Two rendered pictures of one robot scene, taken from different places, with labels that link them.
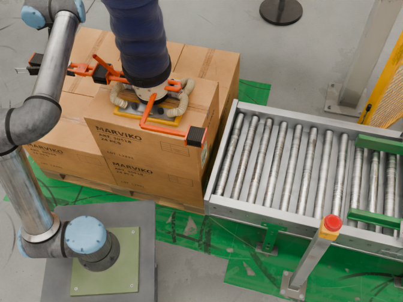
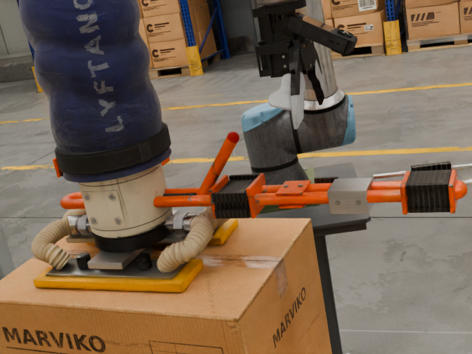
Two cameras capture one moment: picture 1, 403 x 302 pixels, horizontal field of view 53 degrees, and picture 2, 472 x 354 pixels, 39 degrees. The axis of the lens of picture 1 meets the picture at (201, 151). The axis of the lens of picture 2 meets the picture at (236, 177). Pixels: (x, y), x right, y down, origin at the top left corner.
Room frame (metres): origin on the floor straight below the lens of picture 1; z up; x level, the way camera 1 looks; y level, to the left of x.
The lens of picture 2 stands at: (2.59, 0.57, 1.51)
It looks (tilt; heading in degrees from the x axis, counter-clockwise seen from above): 19 degrees down; 186
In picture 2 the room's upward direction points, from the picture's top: 11 degrees counter-clockwise
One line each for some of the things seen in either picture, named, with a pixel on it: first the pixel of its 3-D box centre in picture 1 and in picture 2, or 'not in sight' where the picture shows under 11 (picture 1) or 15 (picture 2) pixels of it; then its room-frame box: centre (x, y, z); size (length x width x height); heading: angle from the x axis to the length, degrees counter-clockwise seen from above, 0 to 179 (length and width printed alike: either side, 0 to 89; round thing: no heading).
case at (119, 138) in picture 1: (157, 121); (167, 338); (1.33, 0.23, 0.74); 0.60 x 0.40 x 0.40; 69
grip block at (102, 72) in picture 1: (102, 73); (239, 195); (1.41, 0.45, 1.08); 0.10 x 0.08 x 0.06; 161
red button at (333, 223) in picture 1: (332, 223); not in sight; (0.55, -0.49, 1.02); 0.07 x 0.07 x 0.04
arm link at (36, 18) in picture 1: (38, 10); not in sight; (1.34, 0.59, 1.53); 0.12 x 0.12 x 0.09; 87
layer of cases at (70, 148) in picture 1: (138, 111); not in sight; (1.73, 0.41, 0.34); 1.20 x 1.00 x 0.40; 70
